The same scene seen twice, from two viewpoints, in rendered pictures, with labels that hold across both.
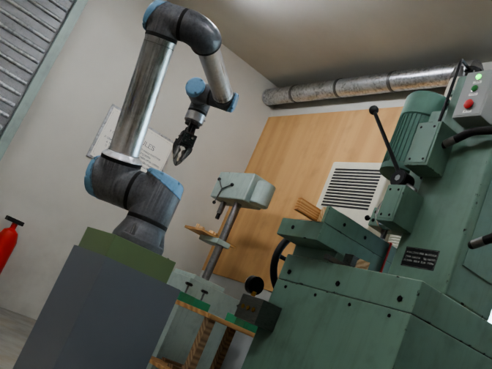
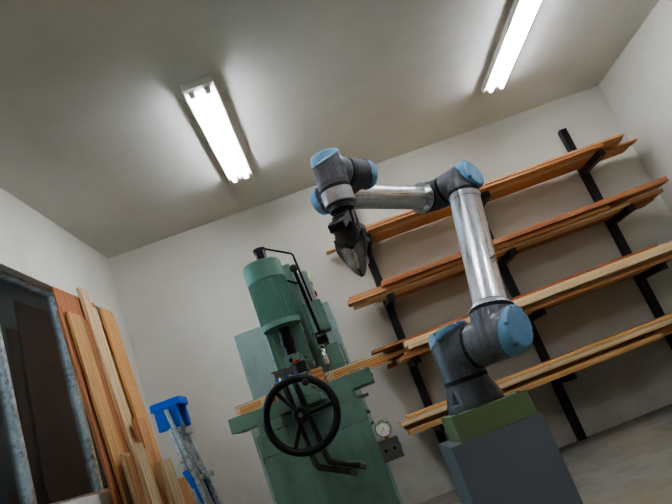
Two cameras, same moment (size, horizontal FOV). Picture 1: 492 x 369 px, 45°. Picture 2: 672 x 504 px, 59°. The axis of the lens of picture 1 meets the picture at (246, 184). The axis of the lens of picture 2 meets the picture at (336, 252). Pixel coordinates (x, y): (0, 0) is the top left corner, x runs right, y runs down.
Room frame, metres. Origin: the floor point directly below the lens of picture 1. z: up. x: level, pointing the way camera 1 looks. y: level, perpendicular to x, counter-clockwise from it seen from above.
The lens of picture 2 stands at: (4.02, 1.06, 0.72)
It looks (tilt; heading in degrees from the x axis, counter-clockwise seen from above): 16 degrees up; 209
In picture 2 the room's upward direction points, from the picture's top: 21 degrees counter-clockwise
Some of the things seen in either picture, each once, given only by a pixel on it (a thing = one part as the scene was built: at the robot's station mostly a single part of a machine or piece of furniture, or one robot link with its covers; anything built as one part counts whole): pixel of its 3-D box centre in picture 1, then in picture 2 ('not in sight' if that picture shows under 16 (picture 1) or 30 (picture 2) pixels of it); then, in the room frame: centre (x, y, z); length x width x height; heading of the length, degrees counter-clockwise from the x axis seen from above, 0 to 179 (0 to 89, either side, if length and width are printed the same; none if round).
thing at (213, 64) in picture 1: (213, 68); (388, 196); (2.18, 0.30, 1.39); 0.68 x 0.12 x 0.12; 168
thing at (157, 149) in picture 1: (133, 148); not in sight; (4.64, 0.94, 1.48); 0.64 x 0.02 x 0.46; 123
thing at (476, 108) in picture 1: (479, 98); (306, 288); (1.60, -0.54, 1.40); 0.10 x 0.06 x 0.16; 31
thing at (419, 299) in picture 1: (386, 304); (319, 426); (1.84, -0.56, 0.76); 0.57 x 0.45 x 0.09; 31
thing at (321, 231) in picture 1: (350, 262); (302, 400); (2.04, -0.44, 0.87); 0.61 x 0.30 x 0.06; 121
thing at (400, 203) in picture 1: (399, 208); (333, 357); (1.71, -0.45, 1.02); 0.09 x 0.07 x 0.12; 121
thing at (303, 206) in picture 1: (367, 246); (313, 385); (1.92, -0.45, 0.92); 0.66 x 0.02 x 0.04; 121
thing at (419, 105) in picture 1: (417, 140); (271, 295); (1.95, -0.49, 1.35); 0.18 x 0.18 x 0.31
